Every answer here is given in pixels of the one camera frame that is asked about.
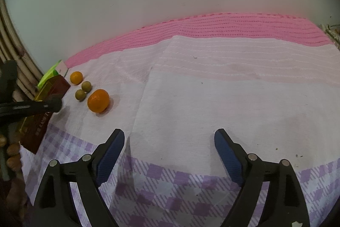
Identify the pink foam mat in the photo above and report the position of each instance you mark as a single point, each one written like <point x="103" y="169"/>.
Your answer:
<point x="226" y="25"/>

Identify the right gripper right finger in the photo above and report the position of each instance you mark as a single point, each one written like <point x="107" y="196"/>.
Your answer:
<point x="284" y="203"/>

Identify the small green longan right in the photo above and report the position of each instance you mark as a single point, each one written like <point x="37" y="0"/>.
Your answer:
<point x="86" y="86"/>

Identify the small green longan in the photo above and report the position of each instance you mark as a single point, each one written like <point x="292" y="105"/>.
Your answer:
<point x="80" y="95"/>
<point x="86" y="86"/>

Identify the gold rectangular metal tin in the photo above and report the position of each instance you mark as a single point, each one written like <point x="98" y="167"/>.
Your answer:
<point x="33" y="128"/>

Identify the small green longan left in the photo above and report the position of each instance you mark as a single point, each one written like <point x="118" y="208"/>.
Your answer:
<point x="80" y="95"/>

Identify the dark passion fruit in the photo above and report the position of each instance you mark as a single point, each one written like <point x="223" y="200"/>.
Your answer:
<point x="55" y="101"/>

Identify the white purple checkered tablecloth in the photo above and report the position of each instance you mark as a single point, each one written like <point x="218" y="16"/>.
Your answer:
<point x="276" y="98"/>

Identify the orange tangerine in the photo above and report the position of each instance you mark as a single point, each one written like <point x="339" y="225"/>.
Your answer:
<point x="76" y="78"/>
<point x="98" y="101"/>

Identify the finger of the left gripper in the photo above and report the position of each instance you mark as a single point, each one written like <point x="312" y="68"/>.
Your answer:
<point x="25" y="108"/>

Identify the green tissue pack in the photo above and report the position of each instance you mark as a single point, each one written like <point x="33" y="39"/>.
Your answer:
<point x="59" y="68"/>

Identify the brown striped curtain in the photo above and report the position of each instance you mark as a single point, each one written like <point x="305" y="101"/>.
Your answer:
<point x="12" y="49"/>

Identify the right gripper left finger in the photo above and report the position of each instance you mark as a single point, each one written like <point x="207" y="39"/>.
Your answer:
<point x="54" y="203"/>

